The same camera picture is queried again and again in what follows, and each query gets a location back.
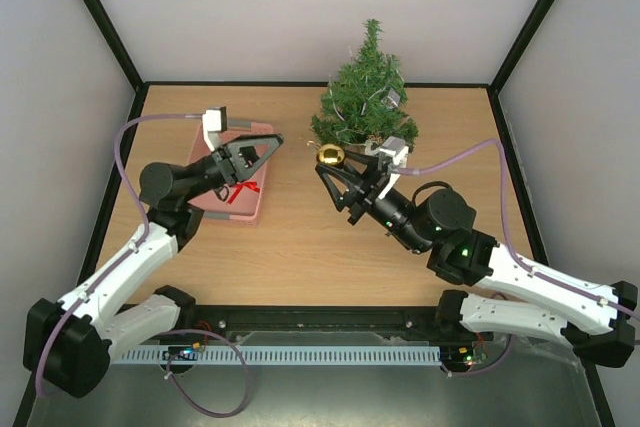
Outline clear led string lights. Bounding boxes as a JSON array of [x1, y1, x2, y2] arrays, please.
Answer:
[[319, 44, 409, 141]]

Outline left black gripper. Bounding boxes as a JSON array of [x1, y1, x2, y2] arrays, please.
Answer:
[[181, 134, 284, 204]]

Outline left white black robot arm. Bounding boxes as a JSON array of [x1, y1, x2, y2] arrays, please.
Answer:
[[23, 134, 284, 398]]

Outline small green christmas tree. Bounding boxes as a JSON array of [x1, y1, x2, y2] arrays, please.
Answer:
[[310, 18, 420, 156]]

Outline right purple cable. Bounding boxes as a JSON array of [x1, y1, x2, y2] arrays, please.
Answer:
[[399, 139, 640, 348]]

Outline red ribbon bow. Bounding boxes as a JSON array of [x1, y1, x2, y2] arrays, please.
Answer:
[[227, 181, 261, 204]]

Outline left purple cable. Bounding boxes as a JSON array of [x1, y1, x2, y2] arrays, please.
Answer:
[[33, 113, 206, 398]]

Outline light blue cable duct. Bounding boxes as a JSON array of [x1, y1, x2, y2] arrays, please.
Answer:
[[115, 345, 441, 366]]

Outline pink plastic basket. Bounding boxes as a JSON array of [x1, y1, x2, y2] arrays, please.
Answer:
[[190, 119, 275, 227]]

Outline purple cable loop front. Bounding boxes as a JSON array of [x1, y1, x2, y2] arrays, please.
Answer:
[[162, 329, 251, 418]]

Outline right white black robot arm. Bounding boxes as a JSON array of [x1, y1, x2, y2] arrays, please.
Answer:
[[315, 144, 638, 368]]

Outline gold bauble ornament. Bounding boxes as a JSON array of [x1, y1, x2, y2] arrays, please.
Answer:
[[306, 140, 346, 167]]

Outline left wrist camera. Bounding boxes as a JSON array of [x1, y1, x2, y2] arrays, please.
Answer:
[[201, 106, 227, 151]]

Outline black frame rail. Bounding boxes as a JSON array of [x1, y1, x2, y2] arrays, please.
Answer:
[[114, 304, 581, 346]]

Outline silver gift box ornament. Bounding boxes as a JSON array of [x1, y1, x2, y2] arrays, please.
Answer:
[[382, 89, 401, 109]]

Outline silver reindeer ornament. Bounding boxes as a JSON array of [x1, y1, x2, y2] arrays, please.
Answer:
[[364, 137, 384, 156]]

